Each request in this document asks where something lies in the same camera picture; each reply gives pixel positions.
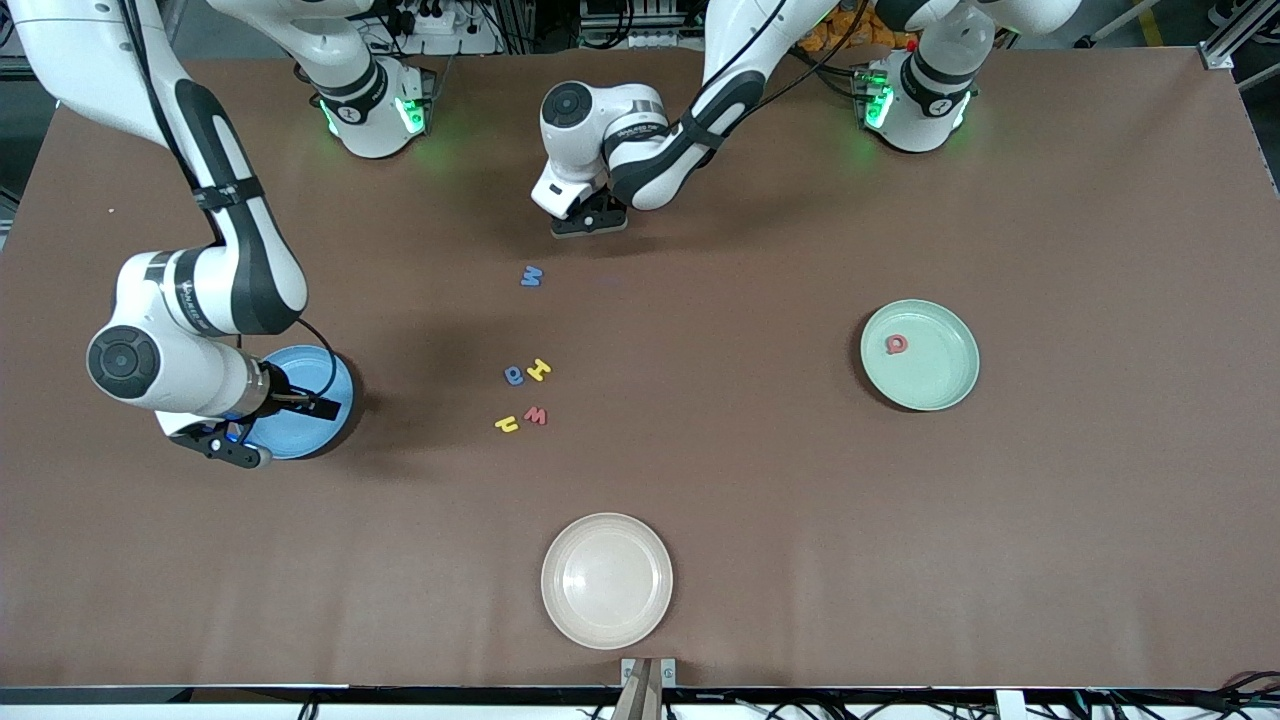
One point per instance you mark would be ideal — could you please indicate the blue foam letter M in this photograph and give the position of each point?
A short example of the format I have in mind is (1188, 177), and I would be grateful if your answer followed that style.
(531, 277)

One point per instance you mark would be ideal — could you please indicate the yellow foam letter h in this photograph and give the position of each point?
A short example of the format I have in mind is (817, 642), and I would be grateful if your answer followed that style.
(507, 425)
(539, 370)

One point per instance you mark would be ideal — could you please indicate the red foam letter Q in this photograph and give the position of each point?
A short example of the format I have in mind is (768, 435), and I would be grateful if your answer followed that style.
(889, 345)

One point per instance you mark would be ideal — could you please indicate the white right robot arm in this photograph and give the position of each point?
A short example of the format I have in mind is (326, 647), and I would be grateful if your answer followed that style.
(70, 60)

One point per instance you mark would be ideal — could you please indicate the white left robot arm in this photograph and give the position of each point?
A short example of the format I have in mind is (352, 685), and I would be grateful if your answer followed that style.
(590, 140)

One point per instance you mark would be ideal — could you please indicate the blue plate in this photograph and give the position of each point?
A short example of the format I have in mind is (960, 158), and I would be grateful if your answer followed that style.
(320, 440)

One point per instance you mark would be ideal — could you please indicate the white socket strip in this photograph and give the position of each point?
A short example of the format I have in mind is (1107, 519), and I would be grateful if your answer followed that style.
(640, 40)

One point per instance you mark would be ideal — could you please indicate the blue foam letter a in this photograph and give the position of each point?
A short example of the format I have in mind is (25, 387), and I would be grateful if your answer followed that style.
(514, 376)

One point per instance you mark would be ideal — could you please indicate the white power strip with plugs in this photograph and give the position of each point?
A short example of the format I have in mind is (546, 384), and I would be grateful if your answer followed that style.
(440, 42)

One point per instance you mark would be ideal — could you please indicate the red foam letter W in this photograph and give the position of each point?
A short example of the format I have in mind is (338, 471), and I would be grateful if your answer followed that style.
(536, 416)

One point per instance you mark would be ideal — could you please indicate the beige plate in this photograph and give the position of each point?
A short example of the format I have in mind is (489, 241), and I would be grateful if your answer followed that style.
(607, 580)

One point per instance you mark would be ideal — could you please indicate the orange packaged items pile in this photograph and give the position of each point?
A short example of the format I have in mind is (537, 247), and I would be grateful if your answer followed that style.
(860, 38)

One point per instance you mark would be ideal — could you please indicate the pale green plate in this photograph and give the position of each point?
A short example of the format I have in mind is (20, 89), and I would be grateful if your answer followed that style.
(930, 375)

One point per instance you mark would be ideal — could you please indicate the brown table cover sheet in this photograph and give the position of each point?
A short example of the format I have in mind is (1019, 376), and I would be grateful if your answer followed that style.
(900, 550)

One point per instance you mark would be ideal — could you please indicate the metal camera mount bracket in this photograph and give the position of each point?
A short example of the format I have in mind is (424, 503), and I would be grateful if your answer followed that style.
(648, 675)

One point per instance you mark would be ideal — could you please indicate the aluminium frame profile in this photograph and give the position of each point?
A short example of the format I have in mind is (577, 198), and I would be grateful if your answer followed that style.
(1225, 45)

